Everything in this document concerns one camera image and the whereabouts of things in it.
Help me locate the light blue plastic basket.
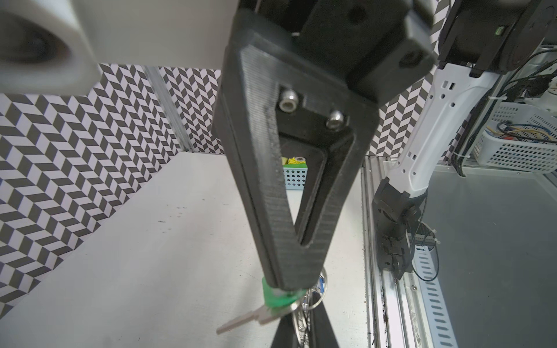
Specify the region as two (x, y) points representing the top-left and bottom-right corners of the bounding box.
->
(281, 157), (308, 191)

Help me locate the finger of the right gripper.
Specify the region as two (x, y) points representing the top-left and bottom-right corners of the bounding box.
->
(213, 12), (379, 291)

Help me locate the aluminium frame rail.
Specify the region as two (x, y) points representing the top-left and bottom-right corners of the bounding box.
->
(360, 154), (460, 348)

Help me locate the white storage basket with cables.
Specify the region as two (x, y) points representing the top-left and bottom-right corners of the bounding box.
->
(472, 102), (556, 173)

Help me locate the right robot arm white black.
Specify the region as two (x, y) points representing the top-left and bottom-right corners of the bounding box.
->
(213, 1), (556, 291)

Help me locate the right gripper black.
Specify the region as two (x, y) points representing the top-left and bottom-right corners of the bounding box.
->
(237, 1), (435, 105)

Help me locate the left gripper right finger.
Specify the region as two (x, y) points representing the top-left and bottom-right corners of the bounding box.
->
(310, 303), (339, 348)

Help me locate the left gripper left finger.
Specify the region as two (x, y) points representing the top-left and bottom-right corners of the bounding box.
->
(271, 312), (300, 348)

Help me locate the key with green tag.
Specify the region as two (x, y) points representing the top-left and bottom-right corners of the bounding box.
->
(216, 277), (307, 334)

